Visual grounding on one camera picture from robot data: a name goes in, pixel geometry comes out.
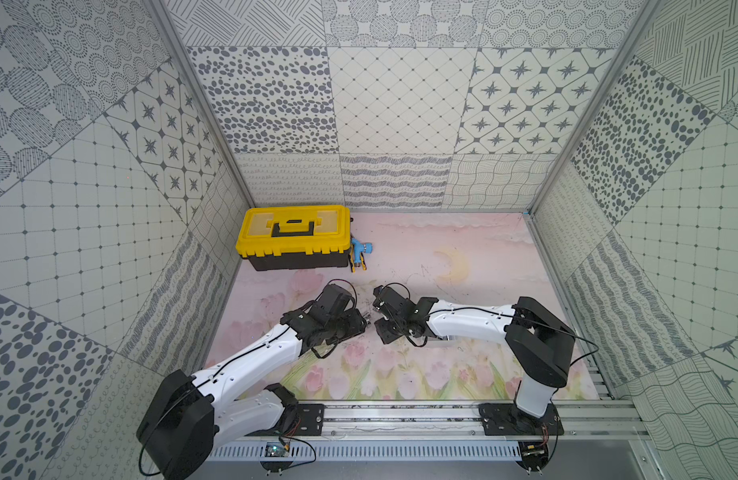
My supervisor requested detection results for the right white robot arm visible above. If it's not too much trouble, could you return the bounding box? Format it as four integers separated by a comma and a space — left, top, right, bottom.
372, 284, 578, 419

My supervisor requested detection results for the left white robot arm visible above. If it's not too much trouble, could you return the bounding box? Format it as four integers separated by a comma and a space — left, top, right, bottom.
136, 279, 367, 479

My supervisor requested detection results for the blue yellow hand tool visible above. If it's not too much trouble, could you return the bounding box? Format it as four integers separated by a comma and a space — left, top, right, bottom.
350, 237, 373, 272

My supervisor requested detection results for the yellow black toolbox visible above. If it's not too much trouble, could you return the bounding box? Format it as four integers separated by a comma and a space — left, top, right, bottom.
236, 205, 352, 271

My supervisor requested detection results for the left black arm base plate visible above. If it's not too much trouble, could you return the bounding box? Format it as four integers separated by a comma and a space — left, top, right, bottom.
247, 403, 325, 437

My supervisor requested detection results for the white slotted cable duct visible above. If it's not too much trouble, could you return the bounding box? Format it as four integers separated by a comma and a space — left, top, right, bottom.
207, 439, 521, 462

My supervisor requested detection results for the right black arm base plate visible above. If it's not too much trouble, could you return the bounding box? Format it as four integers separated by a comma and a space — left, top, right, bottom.
478, 403, 564, 436

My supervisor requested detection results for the aluminium mounting rail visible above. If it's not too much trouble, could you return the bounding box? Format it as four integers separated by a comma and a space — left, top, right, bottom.
155, 400, 649, 442

